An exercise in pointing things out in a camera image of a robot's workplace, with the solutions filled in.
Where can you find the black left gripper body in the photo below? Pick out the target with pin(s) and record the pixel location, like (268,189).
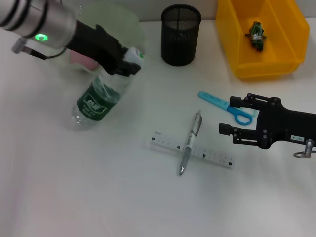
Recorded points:
(96,44)

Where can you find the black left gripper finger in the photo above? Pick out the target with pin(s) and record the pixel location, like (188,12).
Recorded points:
(123,52)
(128,69)

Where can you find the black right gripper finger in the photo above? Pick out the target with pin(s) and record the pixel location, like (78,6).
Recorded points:
(225,129)
(237,101)

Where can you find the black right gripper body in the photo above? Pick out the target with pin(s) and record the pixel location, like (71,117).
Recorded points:
(291,126)

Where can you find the pink peach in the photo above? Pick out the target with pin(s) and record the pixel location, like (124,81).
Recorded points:
(81,60)

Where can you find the blue safety scissors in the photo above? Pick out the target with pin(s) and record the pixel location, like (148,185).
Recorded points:
(214,100)

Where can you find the clear green-label water bottle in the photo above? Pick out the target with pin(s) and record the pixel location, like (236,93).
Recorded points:
(96,103)

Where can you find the green plastic wrapper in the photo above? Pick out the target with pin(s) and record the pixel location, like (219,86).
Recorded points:
(256,37)

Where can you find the translucent green fruit plate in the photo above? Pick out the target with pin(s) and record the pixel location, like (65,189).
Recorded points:
(128,27)

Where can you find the transparent plastic ruler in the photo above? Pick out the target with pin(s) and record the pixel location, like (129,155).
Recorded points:
(212,156)

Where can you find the clear silver ballpoint pen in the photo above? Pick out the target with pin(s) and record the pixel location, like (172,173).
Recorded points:
(191,138)

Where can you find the black mesh pen holder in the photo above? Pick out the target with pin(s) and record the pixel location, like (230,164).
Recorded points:
(180,37)

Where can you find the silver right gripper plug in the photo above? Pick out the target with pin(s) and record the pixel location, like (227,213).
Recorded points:
(309,148)

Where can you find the yellow plastic bin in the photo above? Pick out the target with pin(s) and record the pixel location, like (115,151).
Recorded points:
(276,61)

